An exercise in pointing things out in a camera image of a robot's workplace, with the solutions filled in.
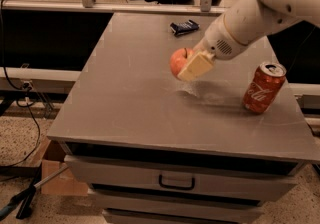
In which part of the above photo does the black handled grabber tool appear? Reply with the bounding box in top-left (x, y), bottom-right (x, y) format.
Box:
top-left (0, 166), bottom-right (68, 221)

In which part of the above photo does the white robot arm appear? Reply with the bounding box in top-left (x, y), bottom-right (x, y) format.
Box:
top-left (170, 0), bottom-right (320, 81)

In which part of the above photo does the red coca-cola can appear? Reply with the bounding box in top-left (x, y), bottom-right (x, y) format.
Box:
top-left (242, 62), bottom-right (286, 114)

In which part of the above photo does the black drawer handle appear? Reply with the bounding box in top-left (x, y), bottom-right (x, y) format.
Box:
top-left (158, 175), bottom-right (196, 191)

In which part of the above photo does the black cable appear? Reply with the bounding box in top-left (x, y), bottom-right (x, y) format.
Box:
top-left (0, 0), bottom-right (42, 169)

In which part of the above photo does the grey drawer cabinet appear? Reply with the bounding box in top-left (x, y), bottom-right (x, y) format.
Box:
top-left (48, 14), bottom-right (319, 224)

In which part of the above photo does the brown cardboard box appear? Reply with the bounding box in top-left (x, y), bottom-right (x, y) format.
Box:
top-left (35, 139), bottom-right (88, 196)

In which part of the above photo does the dark blue rxbar wrapper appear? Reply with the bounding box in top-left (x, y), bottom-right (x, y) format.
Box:
top-left (170, 20), bottom-right (200, 36)

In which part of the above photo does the red yellow apple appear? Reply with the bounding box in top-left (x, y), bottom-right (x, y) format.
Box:
top-left (170, 48), bottom-right (194, 78)

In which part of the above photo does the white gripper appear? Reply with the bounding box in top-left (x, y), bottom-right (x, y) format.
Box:
top-left (177, 17), bottom-right (248, 81)

